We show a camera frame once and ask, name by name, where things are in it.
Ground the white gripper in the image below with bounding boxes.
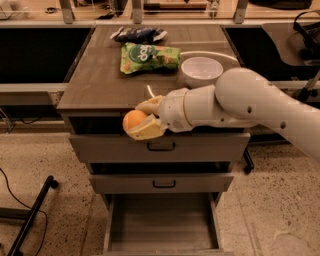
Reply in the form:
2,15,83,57
125,88,192,140

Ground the orange fruit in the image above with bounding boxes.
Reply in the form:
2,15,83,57
122,110,147,131

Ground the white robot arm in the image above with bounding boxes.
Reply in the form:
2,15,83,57
123,68,320,161

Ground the top drawer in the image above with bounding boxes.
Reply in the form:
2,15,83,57
70,133,250,163

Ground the grey drawer cabinet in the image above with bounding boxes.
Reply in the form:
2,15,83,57
55,23,262,256

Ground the middle drawer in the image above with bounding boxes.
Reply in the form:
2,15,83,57
89,173,233,194

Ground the open bottom drawer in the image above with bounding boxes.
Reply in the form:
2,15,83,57
103,193,234,256

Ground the green snack bag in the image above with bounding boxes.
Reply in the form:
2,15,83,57
120,42,181,74

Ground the white bowl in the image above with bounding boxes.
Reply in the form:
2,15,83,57
181,57,224,88

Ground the dark blue snack bag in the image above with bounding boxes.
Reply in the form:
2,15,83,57
110,27,167,44

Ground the black stand leg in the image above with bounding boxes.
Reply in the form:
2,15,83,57
0,175,59,256

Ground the black floor cable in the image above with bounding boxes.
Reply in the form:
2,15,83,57
0,168,49,256

